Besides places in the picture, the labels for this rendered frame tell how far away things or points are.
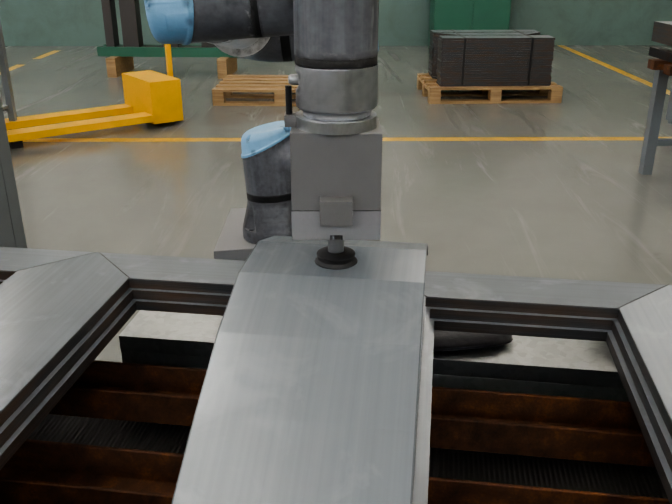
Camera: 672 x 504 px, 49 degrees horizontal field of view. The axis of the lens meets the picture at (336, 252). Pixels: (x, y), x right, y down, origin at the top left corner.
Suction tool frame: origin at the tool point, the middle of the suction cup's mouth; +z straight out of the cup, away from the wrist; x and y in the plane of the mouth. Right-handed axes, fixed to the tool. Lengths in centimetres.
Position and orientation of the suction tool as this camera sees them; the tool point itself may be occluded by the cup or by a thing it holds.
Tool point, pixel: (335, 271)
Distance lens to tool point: 74.4
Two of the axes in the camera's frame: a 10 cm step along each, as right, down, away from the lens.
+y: 10.0, 0.0, 0.1
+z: 0.0, 9.2, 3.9
